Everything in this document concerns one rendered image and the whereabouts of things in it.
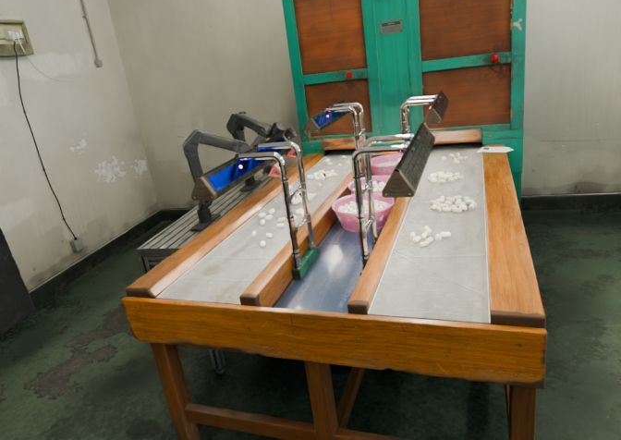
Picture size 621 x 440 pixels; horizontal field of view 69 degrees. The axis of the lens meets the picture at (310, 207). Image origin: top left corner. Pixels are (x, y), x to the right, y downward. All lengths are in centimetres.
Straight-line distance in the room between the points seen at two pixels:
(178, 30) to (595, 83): 325
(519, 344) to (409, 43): 200
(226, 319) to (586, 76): 314
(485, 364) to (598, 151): 292
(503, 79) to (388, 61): 65
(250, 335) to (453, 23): 207
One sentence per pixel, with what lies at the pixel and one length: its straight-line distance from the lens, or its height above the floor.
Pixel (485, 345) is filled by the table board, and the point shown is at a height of 69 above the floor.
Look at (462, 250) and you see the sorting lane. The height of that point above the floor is 74.
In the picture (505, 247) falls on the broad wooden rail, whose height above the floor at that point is 76.
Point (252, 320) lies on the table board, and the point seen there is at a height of 70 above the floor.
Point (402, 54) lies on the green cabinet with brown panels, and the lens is 285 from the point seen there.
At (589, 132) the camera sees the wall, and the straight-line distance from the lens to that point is 392.
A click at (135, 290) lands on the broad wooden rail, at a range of 157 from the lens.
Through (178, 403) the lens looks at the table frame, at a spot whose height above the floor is 29.
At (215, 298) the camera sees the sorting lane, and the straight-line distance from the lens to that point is 143.
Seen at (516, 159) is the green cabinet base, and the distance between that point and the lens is 291.
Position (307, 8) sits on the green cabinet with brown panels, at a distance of 299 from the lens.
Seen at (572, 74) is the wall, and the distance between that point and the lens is 382.
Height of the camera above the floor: 140
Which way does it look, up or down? 19 degrees down
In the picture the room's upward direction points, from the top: 8 degrees counter-clockwise
